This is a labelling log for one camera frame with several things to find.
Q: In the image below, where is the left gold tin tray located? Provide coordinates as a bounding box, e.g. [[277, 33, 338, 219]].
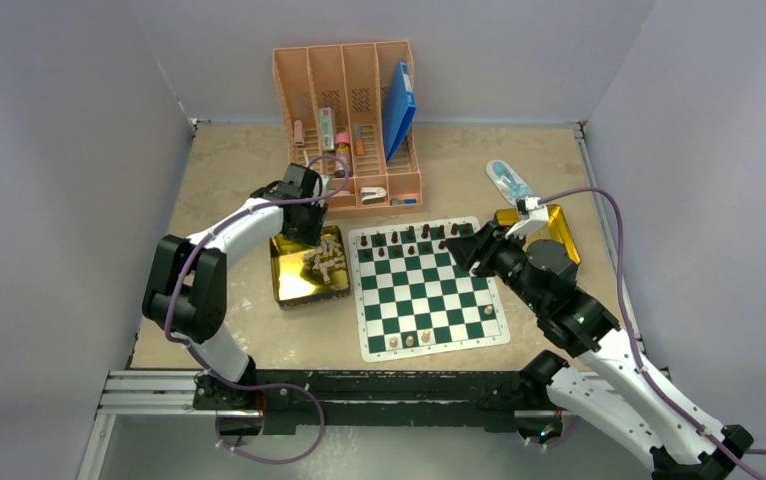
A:
[[269, 225, 351, 310]]

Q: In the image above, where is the gold tin tray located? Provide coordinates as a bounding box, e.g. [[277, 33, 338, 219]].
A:
[[269, 225, 351, 310], [492, 204, 582, 265]]

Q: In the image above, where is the green white chess board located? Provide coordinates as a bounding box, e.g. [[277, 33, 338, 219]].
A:
[[346, 217, 510, 363]]

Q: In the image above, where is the white stapler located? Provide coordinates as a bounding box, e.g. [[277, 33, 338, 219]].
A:
[[360, 187, 388, 205]]

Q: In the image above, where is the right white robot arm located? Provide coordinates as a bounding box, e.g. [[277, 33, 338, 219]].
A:
[[445, 222, 754, 479]]

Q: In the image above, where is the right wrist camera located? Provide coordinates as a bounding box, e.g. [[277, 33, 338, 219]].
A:
[[505, 196, 550, 240]]

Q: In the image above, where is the pink desk organizer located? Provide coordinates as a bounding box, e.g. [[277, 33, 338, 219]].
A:
[[272, 40, 424, 219]]

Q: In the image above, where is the white green box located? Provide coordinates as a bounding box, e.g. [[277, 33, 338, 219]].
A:
[[318, 107, 336, 152]]

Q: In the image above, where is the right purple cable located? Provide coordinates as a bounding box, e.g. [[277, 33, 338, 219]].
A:
[[535, 186, 766, 480]]

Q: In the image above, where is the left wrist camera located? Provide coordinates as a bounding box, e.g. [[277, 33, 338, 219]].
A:
[[276, 164, 321, 200]]

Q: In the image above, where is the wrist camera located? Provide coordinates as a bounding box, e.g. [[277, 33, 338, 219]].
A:
[[505, 196, 550, 240], [276, 164, 321, 200]]

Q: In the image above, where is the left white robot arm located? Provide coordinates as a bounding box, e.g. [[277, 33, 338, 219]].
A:
[[141, 173, 331, 409]]

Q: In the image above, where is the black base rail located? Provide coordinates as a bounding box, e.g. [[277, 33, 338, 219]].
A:
[[193, 369, 573, 443]]

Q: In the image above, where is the pile of light chess pieces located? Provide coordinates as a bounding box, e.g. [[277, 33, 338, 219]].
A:
[[302, 237, 347, 284]]

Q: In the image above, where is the right gold tin tray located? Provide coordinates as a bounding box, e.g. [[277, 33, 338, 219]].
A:
[[492, 204, 582, 265]]

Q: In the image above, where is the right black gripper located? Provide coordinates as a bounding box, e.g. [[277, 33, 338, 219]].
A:
[[444, 221, 548, 313]]

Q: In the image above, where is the blue folder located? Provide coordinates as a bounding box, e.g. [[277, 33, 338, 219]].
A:
[[381, 60, 417, 163]]

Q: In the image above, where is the blue white packaged item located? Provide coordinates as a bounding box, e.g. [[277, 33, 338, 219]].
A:
[[485, 160, 536, 207]]

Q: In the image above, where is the brown bottle pink cap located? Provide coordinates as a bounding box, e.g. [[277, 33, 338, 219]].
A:
[[334, 131, 352, 178]]

